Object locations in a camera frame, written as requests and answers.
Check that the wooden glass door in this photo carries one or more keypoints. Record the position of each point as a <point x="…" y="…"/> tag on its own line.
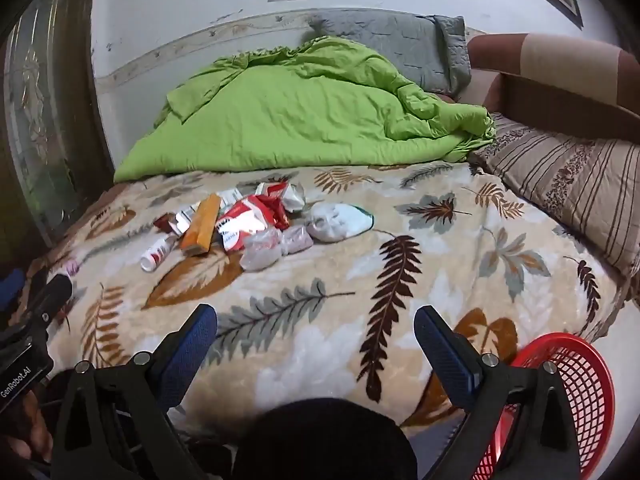
<point x="54" y="158"/>

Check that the clear plastic bag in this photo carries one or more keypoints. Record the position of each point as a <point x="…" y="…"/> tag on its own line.
<point x="261" y="250"/>

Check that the blue white box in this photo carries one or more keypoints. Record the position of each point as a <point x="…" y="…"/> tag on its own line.
<point x="181" y="220"/>

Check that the red plastic basket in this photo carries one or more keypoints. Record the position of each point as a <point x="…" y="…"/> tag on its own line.
<point x="589" y="388"/>

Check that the green quilt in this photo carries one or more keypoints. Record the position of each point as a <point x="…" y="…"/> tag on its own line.
<point x="329" y="102"/>

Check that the red white snack bag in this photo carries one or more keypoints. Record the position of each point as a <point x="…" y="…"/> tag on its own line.
<point x="248" y="216"/>

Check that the dark red candy wrapper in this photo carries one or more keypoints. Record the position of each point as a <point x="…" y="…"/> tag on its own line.
<point x="166" y="223"/>

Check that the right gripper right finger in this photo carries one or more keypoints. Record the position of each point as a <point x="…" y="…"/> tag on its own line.
<point x="482" y="386"/>

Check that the brown beige headboard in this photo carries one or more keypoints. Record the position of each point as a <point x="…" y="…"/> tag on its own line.
<point x="578" y="87"/>

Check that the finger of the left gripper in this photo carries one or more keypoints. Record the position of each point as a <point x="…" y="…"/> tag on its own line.
<point x="50" y="300"/>
<point x="10" y="287"/>

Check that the brown striped pillow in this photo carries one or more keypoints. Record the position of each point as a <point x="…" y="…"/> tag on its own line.
<point x="591" y="186"/>

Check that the white plastic bag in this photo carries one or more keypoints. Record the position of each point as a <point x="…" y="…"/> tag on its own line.
<point x="334" y="222"/>

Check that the white medicine box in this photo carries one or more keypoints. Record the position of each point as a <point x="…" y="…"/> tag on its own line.
<point x="229" y="197"/>

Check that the person's left hand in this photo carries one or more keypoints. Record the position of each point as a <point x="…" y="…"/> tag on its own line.
<point x="24" y="430"/>

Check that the leaf pattern bed blanket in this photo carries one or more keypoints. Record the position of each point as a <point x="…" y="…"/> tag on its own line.
<point x="334" y="319"/>

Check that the red white crumpled packet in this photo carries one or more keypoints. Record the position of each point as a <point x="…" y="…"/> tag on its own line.
<point x="290" y="195"/>

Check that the grey quilted pillow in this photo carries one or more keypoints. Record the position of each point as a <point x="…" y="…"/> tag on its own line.
<point x="429" y="50"/>

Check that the orange medicine box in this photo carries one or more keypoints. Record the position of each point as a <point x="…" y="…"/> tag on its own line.
<point x="198" y="237"/>

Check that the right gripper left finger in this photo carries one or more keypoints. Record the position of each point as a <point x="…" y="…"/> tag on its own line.
<point x="114" y="421"/>

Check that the white plastic bottle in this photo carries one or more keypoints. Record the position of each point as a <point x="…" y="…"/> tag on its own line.
<point x="157" y="253"/>

